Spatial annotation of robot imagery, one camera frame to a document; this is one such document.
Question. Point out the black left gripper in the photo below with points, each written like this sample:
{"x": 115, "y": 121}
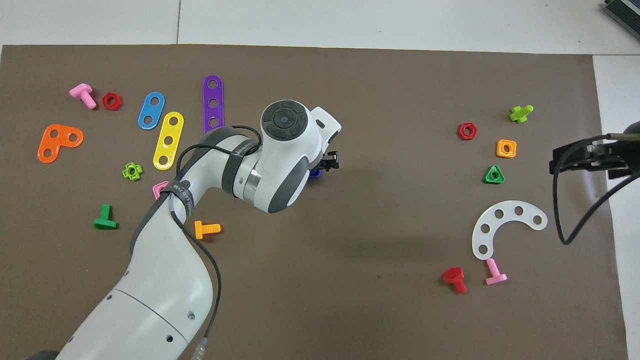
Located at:
{"x": 332, "y": 161}

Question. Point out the blue square plastic nut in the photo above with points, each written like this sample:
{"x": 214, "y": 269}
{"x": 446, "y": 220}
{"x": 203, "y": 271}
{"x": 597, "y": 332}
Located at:
{"x": 315, "y": 174}

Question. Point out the lime green cross screw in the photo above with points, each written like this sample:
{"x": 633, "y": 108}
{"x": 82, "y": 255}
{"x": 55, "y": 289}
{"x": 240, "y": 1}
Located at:
{"x": 519, "y": 115}

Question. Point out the black ribbed device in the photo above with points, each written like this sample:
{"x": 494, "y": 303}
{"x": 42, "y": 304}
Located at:
{"x": 625, "y": 11}

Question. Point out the green plastic screw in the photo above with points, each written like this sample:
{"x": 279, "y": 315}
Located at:
{"x": 105, "y": 221}

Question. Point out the white curved five-hole plate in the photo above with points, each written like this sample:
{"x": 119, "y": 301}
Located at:
{"x": 492, "y": 227}

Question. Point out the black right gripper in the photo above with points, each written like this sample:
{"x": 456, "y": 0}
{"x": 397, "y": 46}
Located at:
{"x": 617, "y": 159}

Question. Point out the orange plastic screw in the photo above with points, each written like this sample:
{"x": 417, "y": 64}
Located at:
{"x": 204, "y": 230}

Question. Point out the green triangular plastic nut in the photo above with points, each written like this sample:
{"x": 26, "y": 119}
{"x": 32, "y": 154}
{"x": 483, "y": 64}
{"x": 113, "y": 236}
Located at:
{"x": 488, "y": 177}

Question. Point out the red hexagonal plastic nut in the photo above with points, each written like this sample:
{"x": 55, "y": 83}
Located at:
{"x": 107, "y": 101}
{"x": 461, "y": 131}

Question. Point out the lime green cross nut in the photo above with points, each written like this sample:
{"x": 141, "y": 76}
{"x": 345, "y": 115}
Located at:
{"x": 127, "y": 172}

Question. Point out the pink square plastic nut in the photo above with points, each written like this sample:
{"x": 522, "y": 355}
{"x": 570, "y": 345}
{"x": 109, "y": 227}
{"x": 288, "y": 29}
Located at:
{"x": 159, "y": 189}

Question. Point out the orange square plastic nut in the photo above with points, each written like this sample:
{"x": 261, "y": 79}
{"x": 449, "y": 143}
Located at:
{"x": 500, "y": 149}

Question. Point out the red hexagonal plastic screw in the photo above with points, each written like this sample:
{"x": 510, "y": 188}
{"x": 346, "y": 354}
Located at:
{"x": 454, "y": 276}

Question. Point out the pink plastic screw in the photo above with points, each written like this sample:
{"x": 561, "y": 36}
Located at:
{"x": 495, "y": 275}
{"x": 82, "y": 93}

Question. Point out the purple four-hole plate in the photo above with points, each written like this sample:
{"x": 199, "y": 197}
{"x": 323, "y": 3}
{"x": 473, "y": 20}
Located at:
{"x": 213, "y": 112}

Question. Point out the yellow three-hole plate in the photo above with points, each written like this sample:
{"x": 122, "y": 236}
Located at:
{"x": 165, "y": 150}

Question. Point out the brown table mat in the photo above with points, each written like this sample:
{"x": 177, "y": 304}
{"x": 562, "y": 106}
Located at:
{"x": 400, "y": 300}

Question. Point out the blue two-hole plate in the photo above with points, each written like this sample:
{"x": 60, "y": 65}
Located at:
{"x": 148, "y": 120}

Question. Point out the orange angled three-hole plate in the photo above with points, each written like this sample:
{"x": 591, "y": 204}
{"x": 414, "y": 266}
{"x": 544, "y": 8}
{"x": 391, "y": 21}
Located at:
{"x": 55, "y": 140}

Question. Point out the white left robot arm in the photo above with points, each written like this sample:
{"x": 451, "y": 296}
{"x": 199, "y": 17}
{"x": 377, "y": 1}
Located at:
{"x": 280, "y": 160}

